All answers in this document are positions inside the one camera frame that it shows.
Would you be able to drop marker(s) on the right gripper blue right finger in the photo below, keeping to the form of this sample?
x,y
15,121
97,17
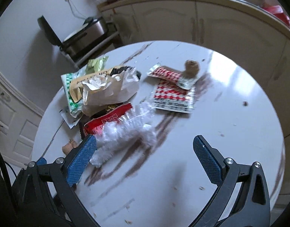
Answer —
x,y
241,197

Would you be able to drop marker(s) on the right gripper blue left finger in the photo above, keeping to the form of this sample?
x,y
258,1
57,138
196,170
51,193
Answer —
x,y
63,174

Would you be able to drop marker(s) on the small brown peanut shell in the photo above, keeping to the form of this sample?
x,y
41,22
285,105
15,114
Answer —
x,y
69,146

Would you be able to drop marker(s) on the red foil snack bag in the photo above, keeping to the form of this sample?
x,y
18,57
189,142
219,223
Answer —
x,y
94,125

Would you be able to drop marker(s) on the green checkered white snack bag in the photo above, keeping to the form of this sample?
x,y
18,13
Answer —
x,y
72,91

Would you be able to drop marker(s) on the clear plastic bag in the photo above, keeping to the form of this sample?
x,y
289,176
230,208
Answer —
x,y
115,136

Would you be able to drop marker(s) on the tan kraft paper bag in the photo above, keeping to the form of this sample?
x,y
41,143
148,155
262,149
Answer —
x,y
108,87

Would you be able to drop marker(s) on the light green snack packet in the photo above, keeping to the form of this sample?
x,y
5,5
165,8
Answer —
x,y
96,65

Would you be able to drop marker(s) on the red white diamond wrapper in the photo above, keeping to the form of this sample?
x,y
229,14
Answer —
x,y
169,97

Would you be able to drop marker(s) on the brown walnut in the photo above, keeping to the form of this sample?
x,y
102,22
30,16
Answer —
x,y
191,68

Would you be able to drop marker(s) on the white kitchen base cabinets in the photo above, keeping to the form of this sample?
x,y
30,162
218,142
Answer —
x,y
253,38

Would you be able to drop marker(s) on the round white marble table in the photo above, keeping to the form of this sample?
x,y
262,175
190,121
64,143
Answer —
x,y
166,185

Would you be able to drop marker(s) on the silver electric griddle appliance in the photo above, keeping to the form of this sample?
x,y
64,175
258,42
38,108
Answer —
x,y
80,41

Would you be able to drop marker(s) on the red basin in sink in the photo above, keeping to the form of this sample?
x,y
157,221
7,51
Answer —
x,y
278,11

